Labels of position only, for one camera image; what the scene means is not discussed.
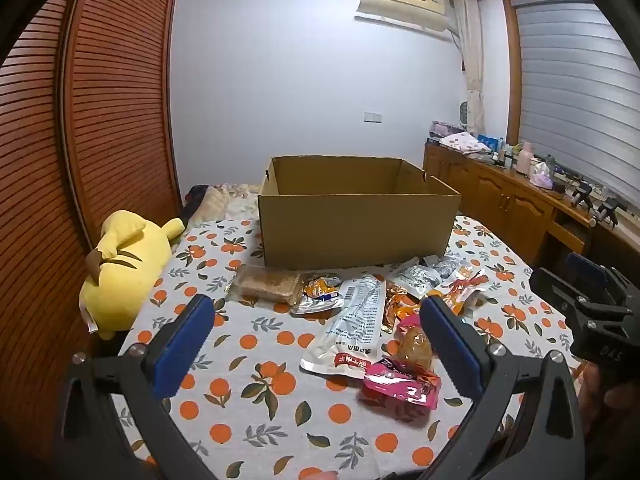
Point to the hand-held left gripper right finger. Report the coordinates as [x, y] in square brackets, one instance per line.
[450, 350]

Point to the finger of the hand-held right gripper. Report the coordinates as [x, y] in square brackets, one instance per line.
[585, 267]
[550, 285]

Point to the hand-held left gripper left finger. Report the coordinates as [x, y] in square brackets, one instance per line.
[182, 347]

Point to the clear packet brown snack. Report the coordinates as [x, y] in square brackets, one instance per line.
[415, 347]

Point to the pink snack packet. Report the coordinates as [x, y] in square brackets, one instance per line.
[400, 382]

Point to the red white snack packet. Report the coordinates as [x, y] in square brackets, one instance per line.
[462, 285]

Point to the orange gold snack packet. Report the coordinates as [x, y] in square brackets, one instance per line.
[400, 305]

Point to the long white snack packet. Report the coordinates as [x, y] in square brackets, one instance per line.
[350, 325]

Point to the brown cake packet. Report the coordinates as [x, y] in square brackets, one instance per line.
[265, 282]

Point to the small orange white packet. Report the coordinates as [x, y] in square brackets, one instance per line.
[317, 292]

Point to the cardboard box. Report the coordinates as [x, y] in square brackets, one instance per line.
[350, 230]

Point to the black gadget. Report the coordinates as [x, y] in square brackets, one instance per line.
[581, 194]
[606, 212]

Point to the silver packet red edge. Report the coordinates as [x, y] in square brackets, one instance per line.
[412, 277]

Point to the silver printed snack packet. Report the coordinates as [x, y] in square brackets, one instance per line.
[445, 265]

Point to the yellow plush toy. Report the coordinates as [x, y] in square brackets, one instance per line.
[125, 270]

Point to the wooden cabinet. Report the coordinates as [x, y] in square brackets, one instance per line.
[500, 200]

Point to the orange print cloth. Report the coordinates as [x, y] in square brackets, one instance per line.
[260, 410]

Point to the purple tissue pack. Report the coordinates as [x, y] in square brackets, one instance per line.
[541, 176]

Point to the pink bottle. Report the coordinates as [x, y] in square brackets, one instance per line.
[525, 160]

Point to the beige quilt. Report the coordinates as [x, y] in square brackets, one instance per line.
[225, 202]

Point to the blue packets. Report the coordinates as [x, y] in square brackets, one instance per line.
[490, 140]

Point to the folded floral cloth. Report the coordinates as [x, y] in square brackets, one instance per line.
[465, 142]

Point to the grey window blind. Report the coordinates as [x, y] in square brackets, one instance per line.
[575, 85]

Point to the purple bag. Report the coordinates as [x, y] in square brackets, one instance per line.
[445, 129]

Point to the small white fan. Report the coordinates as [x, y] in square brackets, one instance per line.
[465, 115]

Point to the brown louvered wardrobe door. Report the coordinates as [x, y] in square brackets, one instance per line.
[125, 85]
[35, 210]

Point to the beige curtain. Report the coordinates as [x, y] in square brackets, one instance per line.
[472, 50]

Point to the wooden window frame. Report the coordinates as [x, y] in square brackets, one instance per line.
[510, 70]

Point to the white wall switch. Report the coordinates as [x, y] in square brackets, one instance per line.
[373, 117]

